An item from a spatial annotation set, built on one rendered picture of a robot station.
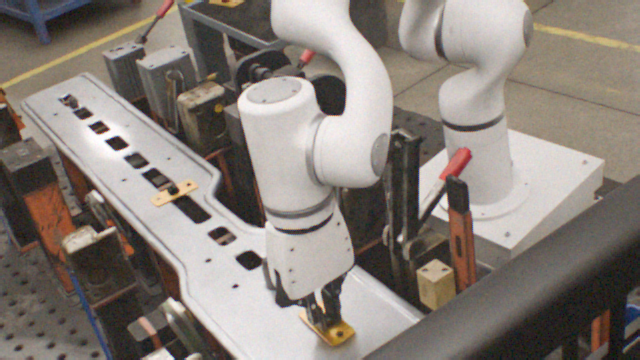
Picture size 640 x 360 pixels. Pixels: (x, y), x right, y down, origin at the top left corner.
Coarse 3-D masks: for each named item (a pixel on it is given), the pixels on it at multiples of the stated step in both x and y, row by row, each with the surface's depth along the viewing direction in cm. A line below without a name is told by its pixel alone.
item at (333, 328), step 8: (320, 304) 106; (304, 312) 105; (328, 312) 103; (304, 320) 104; (328, 320) 102; (344, 320) 102; (312, 328) 102; (328, 328) 102; (336, 328) 102; (344, 328) 101; (352, 328) 101; (328, 336) 101; (336, 336) 100; (344, 336) 100; (336, 344) 99
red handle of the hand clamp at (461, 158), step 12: (456, 156) 105; (468, 156) 105; (444, 168) 106; (456, 168) 105; (444, 180) 105; (432, 192) 105; (444, 192) 105; (420, 204) 106; (432, 204) 105; (420, 216) 105; (396, 240) 105
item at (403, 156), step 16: (400, 128) 100; (400, 144) 98; (416, 144) 97; (400, 160) 100; (416, 160) 98; (400, 176) 101; (416, 176) 100; (400, 192) 103; (416, 192) 101; (400, 208) 104; (416, 208) 102; (400, 224) 105; (416, 224) 103
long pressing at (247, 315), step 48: (48, 96) 185; (96, 96) 179; (96, 144) 159; (144, 144) 155; (144, 192) 140; (192, 192) 137; (192, 240) 125; (240, 240) 123; (192, 288) 115; (240, 288) 113; (384, 288) 107; (240, 336) 104; (288, 336) 103; (384, 336) 100
